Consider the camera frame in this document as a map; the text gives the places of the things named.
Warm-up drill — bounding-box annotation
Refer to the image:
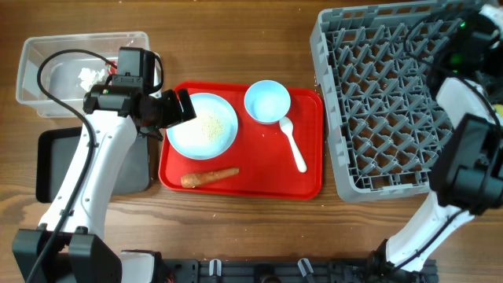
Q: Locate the white plastic spoon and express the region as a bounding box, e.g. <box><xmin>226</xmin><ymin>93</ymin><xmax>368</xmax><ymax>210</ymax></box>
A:
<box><xmin>279</xmin><ymin>116</ymin><xmax>307</xmax><ymax>173</ymax></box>

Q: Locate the light blue plate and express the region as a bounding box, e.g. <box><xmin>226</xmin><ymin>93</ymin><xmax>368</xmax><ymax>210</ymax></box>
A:
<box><xmin>167</xmin><ymin>93</ymin><xmax>238</xmax><ymax>160</ymax></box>

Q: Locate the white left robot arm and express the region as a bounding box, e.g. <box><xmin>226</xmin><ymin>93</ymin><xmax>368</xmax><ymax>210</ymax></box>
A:
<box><xmin>13</xmin><ymin>47</ymin><xmax>196</xmax><ymax>282</ymax></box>

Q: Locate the grey dishwasher rack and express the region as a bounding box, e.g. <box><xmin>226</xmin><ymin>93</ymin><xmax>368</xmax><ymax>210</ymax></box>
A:
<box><xmin>310</xmin><ymin>1</ymin><xmax>483</xmax><ymax>202</ymax></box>

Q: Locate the orange carrot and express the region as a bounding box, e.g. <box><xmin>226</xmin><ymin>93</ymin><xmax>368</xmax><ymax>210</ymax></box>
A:
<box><xmin>181</xmin><ymin>167</ymin><xmax>240</xmax><ymax>188</ymax></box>

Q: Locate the light blue bowl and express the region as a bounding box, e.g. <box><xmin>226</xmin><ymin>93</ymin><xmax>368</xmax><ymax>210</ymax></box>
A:
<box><xmin>244</xmin><ymin>80</ymin><xmax>292</xmax><ymax>124</ymax></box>

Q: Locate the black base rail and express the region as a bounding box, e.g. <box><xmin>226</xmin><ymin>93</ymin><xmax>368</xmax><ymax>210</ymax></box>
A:
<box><xmin>164</xmin><ymin>258</ymin><xmax>439</xmax><ymax>283</ymax></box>

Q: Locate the clear plastic bin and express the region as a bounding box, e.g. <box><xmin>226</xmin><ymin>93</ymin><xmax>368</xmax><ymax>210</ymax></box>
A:
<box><xmin>16</xmin><ymin>31</ymin><xmax>150</xmax><ymax>118</ymax></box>

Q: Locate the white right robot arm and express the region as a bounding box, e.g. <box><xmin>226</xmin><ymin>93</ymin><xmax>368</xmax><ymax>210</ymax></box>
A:
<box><xmin>361</xmin><ymin>4</ymin><xmax>502</xmax><ymax>282</ymax></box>

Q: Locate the yellow cup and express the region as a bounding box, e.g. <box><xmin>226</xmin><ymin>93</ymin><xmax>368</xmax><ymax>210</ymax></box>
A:
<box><xmin>492</xmin><ymin>105</ymin><xmax>503</xmax><ymax>118</ymax></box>

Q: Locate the red serving tray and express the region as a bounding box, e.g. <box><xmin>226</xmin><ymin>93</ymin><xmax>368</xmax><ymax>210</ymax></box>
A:
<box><xmin>158</xmin><ymin>81</ymin><xmax>324</xmax><ymax>200</ymax></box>

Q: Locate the pile of rice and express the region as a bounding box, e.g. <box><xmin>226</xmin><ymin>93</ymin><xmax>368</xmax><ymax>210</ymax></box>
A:
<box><xmin>194</xmin><ymin>112</ymin><xmax>225</xmax><ymax>143</ymax></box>

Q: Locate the black waste tray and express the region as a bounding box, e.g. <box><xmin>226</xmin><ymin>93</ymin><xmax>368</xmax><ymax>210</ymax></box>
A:
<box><xmin>35</xmin><ymin>127</ymin><xmax>151</xmax><ymax>204</ymax></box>

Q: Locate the crumpled white tissue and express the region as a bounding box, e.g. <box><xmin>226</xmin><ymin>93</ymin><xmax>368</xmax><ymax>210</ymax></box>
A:
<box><xmin>78</xmin><ymin>68</ymin><xmax>106</xmax><ymax>92</ymax></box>

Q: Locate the red snack wrapper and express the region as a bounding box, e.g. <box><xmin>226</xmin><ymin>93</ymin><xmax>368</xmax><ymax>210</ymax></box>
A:
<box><xmin>105</xmin><ymin>61</ymin><xmax>117</xmax><ymax>75</ymax></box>

